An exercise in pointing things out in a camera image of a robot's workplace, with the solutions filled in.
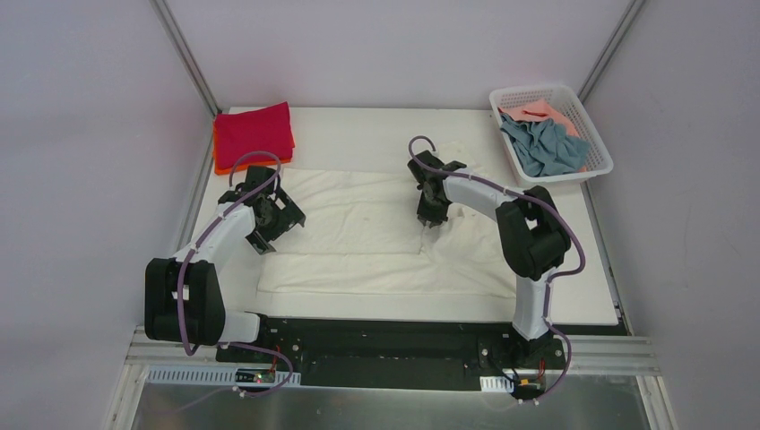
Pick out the cream white t shirt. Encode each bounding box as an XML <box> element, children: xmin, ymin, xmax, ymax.
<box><xmin>258</xmin><ymin>168</ymin><xmax>516</xmax><ymax>298</ymax></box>

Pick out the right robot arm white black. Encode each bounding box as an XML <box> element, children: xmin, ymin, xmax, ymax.
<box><xmin>408</xmin><ymin>150</ymin><xmax>571</xmax><ymax>367</ymax></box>

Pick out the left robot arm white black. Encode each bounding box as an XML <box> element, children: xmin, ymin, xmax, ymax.
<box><xmin>144</xmin><ymin>166</ymin><xmax>306</xmax><ymax>363</ymax></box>

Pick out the folded orange t shirt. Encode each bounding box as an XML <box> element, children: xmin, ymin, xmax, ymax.
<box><xmin>212</xmin><ymin>121</ymin><xmax>295</xmax><ymax>176</ymax></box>

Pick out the folded red t shirt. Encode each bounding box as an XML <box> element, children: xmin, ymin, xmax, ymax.
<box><xmin>212</xmin><ymin>102</ymin><xmax>296</xmax><ymax>176</ymax></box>

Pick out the blue grey t shirt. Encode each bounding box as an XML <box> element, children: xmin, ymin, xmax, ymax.
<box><xmin>500</xmin><ymin>114</ymin><xmax>591</xmax><ymax>177</ymax></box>

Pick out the white plastic laundry basket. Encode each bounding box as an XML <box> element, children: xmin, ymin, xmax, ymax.
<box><xmin>488</xmin><ymin>83</ymin><xmax>614</xmax><ymax>187</ymax></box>

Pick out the pink t shirt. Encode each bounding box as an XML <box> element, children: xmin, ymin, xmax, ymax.
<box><xmin>501</xmin><ymin>99</ymin><xmax>579</xmax><ymax>137</ymax></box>

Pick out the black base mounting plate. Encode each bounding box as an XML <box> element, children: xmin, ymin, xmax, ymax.
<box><xmin>155</xmin><ymin>308</ymin><xmax>631</xmax><ymax>393</ymax></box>

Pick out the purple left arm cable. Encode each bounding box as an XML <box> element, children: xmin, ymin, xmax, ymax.
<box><xmin>148</xmin><ymin>150</ymin><xmax>295</xmax><ymax>410</ymax></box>

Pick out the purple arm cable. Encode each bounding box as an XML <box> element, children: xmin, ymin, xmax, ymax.
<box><xmin>408</xmin><ymin>134</ymin><xmax>588</xmax><ymax>408</ymax></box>
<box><xmin>148</xmin><ymin>150</ymin><xmax>295</xmax><ymax>410</ymax></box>

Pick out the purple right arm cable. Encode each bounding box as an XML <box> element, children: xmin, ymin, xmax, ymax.
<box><xmin>408</xmin><ymin>134</ymin><xmax>588</xmax><ymax>408</ymax></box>

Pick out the right white cable duct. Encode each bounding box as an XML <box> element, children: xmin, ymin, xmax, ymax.
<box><xmin>479</xmin><ymin>376</ymin><xmax>514</xmax><ymax>394</ymax></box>

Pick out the white cable duct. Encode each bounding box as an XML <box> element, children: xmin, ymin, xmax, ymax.
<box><xmin>146</xmin><ymin>365</ymin><xmax>301</xmax><ymax>389</ymax></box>
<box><xmin>479</xmin><ymin>376</ymin><xmax>514</xmax><ymax>394</ymax></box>

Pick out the aluminium front frame rail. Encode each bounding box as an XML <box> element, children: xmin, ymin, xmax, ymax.
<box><xmin>125</xmin><ymin>326</ymin><xmax>661</xmax><ymax>376</ymax></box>

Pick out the left white cable duct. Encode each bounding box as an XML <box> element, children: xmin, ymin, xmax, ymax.
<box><xmin>146</xmin><ymin>365</ymin><xmax>301</xmax><ymax>389</ymax></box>

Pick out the left corner aluminium post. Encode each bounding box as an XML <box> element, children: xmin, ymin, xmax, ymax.
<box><xmin>150</xmin><ymin>0</ymin><xmax>222</xmax><ymax>117</ymax></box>

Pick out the corner aluminium post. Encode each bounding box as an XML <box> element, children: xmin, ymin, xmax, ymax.
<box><xmin>577</xmin><ymin>0</ymin><xmax>648</xmax><ymax>103</ymax></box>
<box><xmin>150</xmin><ymin>0</ymin><xmax>222</xmax><ymax>117</ymax></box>

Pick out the right corner aluminium post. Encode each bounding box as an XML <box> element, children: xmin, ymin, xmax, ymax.
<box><xmin>577</xmin><ymin>0</ymin><xmax>648</xmax><ymax>103</ymax></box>

